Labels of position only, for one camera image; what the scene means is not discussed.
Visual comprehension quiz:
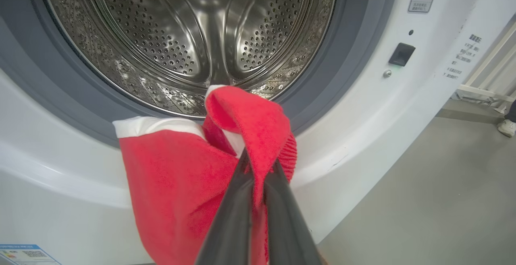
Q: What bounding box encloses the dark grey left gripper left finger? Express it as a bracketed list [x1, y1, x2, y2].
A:
[195, 148, 254, 265]

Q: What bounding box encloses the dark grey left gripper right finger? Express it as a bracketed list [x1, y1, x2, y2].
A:
[264, 158, 323, 265]

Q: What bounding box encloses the red garment with white trim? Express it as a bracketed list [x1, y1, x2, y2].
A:
[113, 85, 298, 265]

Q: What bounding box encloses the white washing machine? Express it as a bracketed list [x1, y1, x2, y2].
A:
[0, 0, 516, 265]

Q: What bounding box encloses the blue energy label sticker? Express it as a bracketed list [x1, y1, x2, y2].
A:
[0, 244, 62, 265]

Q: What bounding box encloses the white shoe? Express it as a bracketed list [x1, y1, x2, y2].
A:
[497, 119, 516, 138]

